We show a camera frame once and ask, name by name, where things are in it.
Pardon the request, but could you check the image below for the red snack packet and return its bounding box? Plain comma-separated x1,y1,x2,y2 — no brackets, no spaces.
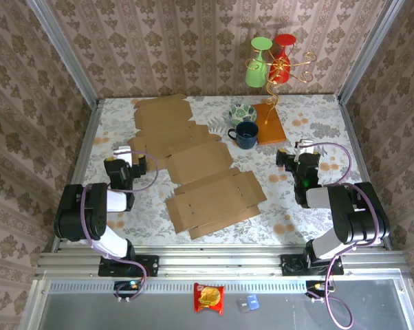
193,282,225,316

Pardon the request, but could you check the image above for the aluminium mounting rail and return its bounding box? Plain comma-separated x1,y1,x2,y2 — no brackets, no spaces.
34,250,409,280

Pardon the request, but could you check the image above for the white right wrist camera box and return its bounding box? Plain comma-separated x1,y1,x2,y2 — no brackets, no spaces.
294,138,315,161

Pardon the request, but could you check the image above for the red plastic wine glass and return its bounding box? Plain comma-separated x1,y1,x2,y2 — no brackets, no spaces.
268,33,296,85

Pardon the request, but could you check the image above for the orange wooden board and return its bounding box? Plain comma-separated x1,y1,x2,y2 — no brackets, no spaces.
252,102,287,146

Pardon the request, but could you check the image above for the gold wire glass rack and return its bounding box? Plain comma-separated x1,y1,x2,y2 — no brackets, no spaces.
244,50,318,124

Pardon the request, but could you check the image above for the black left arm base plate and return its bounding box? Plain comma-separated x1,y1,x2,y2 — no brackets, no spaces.
98,254,160,278

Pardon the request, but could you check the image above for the green plastic wine glass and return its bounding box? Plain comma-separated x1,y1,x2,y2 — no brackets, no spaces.
244,36,274,89

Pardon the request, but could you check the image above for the grey metal plate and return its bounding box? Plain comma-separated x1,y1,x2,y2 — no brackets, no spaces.
38,278,411,330

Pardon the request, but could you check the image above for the brown cardboard mailer box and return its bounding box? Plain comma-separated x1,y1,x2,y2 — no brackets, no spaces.
164,140,268,241
127,93,224,170

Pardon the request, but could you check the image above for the grey slotted cable duct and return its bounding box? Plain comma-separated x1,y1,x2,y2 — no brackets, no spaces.
48,281,309,294

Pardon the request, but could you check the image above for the aluminium side rail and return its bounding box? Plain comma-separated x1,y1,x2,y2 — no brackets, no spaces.
336,96,393,251
51,99,104,254

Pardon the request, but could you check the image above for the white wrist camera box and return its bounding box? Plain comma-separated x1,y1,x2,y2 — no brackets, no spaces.
113,145,133,163
294,138,315,161

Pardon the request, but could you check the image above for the green leaf pattern bowl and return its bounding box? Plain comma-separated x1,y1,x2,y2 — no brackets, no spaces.
228,103,258,127

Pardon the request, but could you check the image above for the dark blue enamel mug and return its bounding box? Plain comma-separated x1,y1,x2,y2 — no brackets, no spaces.
226,120,260,150

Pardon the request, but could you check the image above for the small right circuit board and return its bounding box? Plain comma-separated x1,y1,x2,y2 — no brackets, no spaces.
305,280,332,298

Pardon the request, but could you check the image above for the aluminium corner post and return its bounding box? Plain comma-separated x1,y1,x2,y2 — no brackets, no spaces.
26,0,102,108
336,0,406,105

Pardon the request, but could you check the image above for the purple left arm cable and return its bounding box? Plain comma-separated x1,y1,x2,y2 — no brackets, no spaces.
79,150,160,303

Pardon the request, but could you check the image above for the small left circuit board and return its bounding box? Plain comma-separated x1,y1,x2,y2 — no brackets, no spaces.
113,280,142,298

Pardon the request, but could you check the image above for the small circuit board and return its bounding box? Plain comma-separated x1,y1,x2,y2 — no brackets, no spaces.
113,280,142,298
305,280,332,298

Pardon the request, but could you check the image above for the floral tablecloth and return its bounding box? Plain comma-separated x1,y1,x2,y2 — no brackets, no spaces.
67,95,382,247

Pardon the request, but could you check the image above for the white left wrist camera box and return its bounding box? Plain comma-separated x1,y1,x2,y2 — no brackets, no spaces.
113,145,133,163

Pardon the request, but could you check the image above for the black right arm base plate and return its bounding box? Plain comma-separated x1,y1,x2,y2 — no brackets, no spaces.
281,253,345,276

